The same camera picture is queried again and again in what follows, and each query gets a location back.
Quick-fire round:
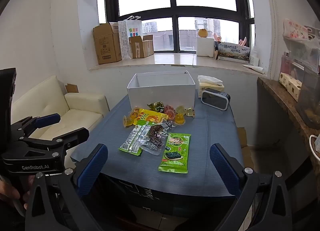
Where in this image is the clear packet of brown snacks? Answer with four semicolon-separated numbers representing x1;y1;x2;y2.
139;123;173;156

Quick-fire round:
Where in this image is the white paper card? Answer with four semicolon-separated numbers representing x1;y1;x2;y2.
250;48;260;65

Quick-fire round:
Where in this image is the grey alarm clock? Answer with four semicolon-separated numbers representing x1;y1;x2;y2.
201;89;231;111

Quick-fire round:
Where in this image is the green seaweed packet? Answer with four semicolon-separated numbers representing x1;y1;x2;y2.
158;133;192;173

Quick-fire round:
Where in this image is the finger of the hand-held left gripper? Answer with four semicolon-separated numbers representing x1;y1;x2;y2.
16;127;90;162
10;113;61;139

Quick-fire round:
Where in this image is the person's left hand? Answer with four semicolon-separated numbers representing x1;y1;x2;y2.
0;178;30;209

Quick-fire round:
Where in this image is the white paper bag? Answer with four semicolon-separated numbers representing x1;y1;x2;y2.
117;15;142;60

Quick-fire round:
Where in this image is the tall cardboard box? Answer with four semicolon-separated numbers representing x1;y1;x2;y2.
93;22;123;65

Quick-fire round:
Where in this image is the brown stone counter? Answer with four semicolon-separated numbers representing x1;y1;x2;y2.
257;77;320;179

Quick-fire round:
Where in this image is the cream leather sofa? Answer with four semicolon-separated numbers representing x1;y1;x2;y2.
11;75;110;140

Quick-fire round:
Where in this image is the clear plastic container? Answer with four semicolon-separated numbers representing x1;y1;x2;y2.
296;67;320;129

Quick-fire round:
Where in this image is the green clear snack packet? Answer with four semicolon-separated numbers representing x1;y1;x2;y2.
118;125;144;157

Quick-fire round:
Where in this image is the white foam box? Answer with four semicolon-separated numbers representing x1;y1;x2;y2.
197;37;216;57

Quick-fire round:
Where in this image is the tissue pack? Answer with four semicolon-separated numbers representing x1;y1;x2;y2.
197;75;225;98

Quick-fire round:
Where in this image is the black window frame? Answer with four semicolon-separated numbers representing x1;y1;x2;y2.
104;0;255;54

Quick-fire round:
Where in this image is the rolled white paper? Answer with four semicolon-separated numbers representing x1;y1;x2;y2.
242;64;265;74

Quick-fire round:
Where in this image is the patterned cream box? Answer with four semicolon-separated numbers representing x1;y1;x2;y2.
279;72;302;102

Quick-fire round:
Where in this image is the printed gift box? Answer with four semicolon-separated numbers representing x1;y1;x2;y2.
214;42;251;62

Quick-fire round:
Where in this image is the small open cardboard box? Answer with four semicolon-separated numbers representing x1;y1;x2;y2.
129;34;155;59

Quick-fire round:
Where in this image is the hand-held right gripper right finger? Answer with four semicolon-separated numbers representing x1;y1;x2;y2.
209;143;294;231

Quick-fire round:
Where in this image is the floral pouch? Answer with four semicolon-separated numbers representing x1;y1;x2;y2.
282;19;310;40

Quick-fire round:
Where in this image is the yellow snack packet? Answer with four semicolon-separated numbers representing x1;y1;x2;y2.
136;108;169;124

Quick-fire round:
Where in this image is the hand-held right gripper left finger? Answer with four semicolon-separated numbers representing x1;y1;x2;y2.
25;143;109;231

